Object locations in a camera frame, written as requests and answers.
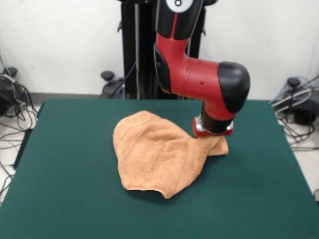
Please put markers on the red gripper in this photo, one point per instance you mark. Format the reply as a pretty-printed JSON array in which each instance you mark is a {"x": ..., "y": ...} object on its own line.
[{"x": 203, "y": 133}]

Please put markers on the peach terry towel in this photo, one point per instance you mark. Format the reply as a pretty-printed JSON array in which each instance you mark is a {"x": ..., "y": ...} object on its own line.
[{"x": 149, "y": 154}]

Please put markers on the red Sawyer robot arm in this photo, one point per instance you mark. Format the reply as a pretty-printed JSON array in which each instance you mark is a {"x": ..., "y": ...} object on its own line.
[{"x": 199, "y": 74}]

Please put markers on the dark green table cloth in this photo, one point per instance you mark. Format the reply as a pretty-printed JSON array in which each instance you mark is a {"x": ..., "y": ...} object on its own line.
[{"x": 74, "y": 149}]

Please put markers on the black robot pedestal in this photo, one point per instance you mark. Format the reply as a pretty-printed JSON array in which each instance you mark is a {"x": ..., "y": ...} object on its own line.
[{"x": 139, "y": 49}]

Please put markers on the black pedestal leg with knob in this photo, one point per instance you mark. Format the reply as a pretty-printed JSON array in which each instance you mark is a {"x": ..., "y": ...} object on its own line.
[
  {"x": 6, "y": 94},
  {"x": 107, "y": 75},
  {"x": 302, "y": 112}
]

